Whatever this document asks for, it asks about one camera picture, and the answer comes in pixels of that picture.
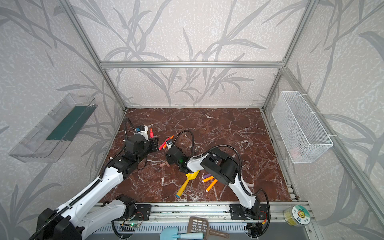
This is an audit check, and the orange marker pen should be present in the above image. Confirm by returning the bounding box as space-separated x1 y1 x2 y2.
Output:
163 135 174 149

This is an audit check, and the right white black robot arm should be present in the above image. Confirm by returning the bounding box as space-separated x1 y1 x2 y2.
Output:
166 145 271 224

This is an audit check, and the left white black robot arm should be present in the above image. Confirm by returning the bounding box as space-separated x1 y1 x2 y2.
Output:
30 134 159 240

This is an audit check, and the red marker pen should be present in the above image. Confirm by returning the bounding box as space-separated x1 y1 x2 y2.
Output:
159 141 167 151

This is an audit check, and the yellow toy shovel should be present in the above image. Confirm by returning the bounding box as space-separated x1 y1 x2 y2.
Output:
176 171 200 198

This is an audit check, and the purple capped marker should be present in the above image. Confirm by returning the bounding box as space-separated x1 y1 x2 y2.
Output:
202 174 212 180

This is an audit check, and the orange capped marker upper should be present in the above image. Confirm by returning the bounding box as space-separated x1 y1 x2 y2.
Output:
202 176 214 183

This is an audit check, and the orange capped marker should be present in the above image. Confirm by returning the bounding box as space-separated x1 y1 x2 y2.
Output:
206 179 218 193
202 176 214 183

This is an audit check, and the orange capped marker lower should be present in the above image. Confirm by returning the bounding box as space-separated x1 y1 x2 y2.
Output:
206 179 218 193

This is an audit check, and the brown toy slotted spatula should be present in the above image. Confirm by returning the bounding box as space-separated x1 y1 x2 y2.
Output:
187 217 230 240

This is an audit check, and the teal toy shovel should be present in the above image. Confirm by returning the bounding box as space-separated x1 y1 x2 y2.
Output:
160 227 204 240

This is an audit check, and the clear round dish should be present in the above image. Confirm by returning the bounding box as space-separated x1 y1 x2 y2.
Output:
58 225 86 240

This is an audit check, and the yellow-green tape roll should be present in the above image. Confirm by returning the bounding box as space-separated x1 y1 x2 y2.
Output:
284 205 311 227

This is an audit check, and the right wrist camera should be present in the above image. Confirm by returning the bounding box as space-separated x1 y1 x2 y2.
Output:
167 140 174 150

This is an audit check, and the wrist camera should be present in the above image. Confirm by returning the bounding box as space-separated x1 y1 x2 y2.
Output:
136 125 149 141
167 140 174 150

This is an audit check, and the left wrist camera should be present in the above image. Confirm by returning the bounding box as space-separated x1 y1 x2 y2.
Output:
136 125 149 141

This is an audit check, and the aluminium mounting rail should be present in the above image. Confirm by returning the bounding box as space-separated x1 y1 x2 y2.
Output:
62 201 317 226

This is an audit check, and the clear plastic wall bin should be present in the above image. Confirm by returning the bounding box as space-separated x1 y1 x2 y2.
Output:
9 94 98 163

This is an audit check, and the white wire mesh basket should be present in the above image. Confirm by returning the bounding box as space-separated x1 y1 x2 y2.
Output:
272 91 334 164

